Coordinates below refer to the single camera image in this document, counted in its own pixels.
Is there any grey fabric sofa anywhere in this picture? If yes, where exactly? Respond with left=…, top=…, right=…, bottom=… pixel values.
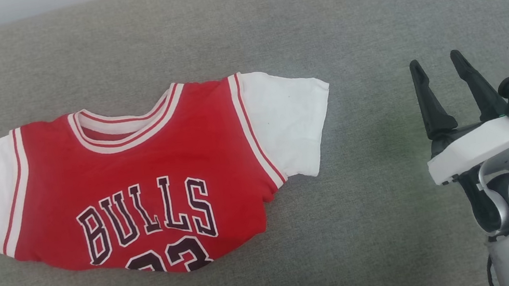
left=0, top=0, right=509, bottom=286

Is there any red white Bulls jersey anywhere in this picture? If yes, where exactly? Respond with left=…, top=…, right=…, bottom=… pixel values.
left=0, top=61, right=350, bottom=286

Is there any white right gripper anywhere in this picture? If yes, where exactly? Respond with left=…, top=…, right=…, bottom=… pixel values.
left=408, top=43, right=509, bottom=187

